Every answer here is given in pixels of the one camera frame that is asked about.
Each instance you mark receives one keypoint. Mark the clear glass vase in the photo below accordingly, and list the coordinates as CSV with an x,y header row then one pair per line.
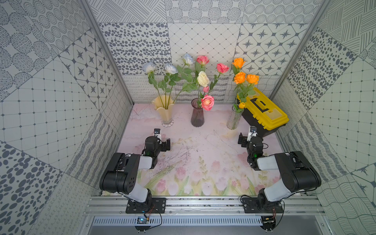
x,y
234,117

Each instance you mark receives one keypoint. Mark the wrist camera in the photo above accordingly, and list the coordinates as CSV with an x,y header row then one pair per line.
x,y
157,133
252,133

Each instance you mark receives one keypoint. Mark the white-blue rose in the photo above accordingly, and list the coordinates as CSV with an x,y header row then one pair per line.
x,y
185,71
169,82
149,69

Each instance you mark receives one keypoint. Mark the pink rose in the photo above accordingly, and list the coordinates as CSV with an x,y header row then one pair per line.
x,y
200,64

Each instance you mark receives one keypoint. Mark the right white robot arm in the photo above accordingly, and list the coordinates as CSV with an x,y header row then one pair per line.
x,y
296,172

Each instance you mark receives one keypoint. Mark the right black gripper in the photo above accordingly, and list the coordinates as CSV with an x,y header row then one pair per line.
x,y
243,139

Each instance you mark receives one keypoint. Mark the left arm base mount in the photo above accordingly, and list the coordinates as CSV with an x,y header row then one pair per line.
x,y
153,205

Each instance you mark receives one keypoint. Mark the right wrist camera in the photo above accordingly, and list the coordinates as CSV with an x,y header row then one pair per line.
x,y
252,133

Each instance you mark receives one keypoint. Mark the pink tulip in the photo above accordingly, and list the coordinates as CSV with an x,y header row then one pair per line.
x,y
204,92

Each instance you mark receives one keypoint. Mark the purple glass vase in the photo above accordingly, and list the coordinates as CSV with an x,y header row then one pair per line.
x,y
197,119

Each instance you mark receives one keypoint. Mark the cream white rose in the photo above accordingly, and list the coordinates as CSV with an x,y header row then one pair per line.
x,y
201,81

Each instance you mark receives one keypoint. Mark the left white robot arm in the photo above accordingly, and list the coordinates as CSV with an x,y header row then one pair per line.
x,y
120,175

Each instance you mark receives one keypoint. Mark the yellow tulip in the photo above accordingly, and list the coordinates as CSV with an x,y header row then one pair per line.
x,y
241,105

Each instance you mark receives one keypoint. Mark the pink rose pair stem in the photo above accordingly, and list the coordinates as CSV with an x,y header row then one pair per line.
x,y
221,69

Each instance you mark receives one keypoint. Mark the floral pink table mat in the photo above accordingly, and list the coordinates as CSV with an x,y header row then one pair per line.
x,y
202,161

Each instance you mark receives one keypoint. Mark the yellow ruffled vase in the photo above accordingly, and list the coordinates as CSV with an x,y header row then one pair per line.
x,y
166,115

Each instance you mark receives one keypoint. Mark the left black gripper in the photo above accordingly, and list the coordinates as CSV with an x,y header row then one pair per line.
x,y
164,144

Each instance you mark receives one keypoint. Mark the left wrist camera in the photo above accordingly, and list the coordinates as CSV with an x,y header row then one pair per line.
x,y
157,133

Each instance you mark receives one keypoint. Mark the yellow black toolbox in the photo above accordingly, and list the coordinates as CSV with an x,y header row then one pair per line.
x,y
262,113

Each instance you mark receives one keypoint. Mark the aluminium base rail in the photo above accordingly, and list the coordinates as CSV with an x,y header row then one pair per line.
x,y
191,211

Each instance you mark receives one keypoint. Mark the orange rose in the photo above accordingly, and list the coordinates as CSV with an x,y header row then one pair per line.
x,y
252,80
237,65
241,88

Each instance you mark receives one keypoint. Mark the single pink rose stem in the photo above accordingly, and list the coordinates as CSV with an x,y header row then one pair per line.
x,y
206,102

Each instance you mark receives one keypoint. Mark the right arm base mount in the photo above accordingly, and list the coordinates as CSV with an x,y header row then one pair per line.
x,y
260,205

